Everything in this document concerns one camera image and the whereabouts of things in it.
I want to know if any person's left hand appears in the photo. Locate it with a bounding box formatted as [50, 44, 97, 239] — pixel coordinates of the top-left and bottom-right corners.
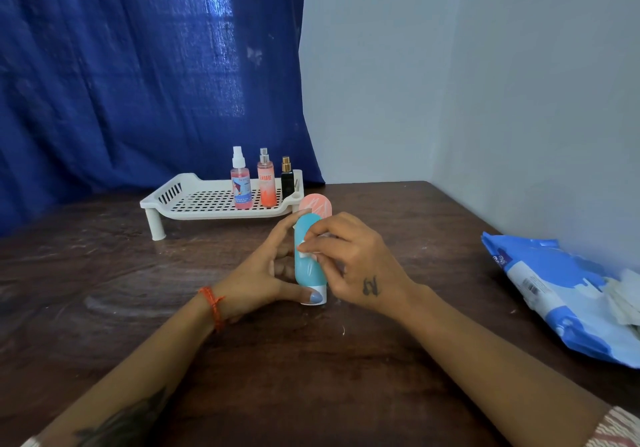
[212, 209, 324, 324]

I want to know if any person's right hand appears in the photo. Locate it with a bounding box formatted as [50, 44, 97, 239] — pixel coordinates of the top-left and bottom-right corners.
[295, 211, 426, 320]

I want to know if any teal squeeze bottle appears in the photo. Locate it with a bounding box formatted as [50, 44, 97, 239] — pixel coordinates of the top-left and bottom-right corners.
[293, 213, 329, 307]

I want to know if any white wet wipe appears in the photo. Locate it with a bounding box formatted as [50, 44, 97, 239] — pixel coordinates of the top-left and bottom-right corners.
[297, 234, 333, 258]

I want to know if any pink squeeze bottle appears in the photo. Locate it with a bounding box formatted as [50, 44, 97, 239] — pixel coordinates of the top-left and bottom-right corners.
[299, 193, 335, 222]

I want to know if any white perforated plastic rack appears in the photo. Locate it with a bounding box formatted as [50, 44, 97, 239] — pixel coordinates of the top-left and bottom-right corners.
[139, 169, 305, 241]

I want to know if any pink spray bottle white cap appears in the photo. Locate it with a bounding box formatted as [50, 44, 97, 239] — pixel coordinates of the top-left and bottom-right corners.
[229, 145, 253, 210]

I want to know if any orange spray bottle silver cap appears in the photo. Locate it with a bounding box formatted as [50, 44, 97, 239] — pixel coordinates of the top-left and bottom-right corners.
[257, 147, 277, 208]

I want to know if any black perfume bottle gold cap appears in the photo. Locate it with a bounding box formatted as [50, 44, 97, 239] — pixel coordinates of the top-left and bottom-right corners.
[280, 155, 295, 200]

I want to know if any blue white wet wipes pack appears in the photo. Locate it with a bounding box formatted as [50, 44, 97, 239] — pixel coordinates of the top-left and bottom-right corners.
[481, 232, 640, 369]

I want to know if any person's left forearm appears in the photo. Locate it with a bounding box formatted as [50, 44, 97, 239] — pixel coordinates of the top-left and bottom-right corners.
[35, 296, 223, 447]

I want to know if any dark wooden table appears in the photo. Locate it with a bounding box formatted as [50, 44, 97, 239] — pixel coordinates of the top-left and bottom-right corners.
[0, 181, 640, 447]

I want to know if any dark blue curtain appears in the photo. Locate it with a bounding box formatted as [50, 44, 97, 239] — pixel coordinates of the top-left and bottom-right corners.
[0, 0, 326, 236]

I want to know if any patterned right sleeve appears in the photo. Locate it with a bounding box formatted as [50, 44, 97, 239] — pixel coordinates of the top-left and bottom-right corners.
[587, 405, 640, 447]

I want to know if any orange thread bracelet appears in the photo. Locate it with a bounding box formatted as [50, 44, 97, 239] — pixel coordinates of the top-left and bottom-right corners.
[197, 286, 227, 332]

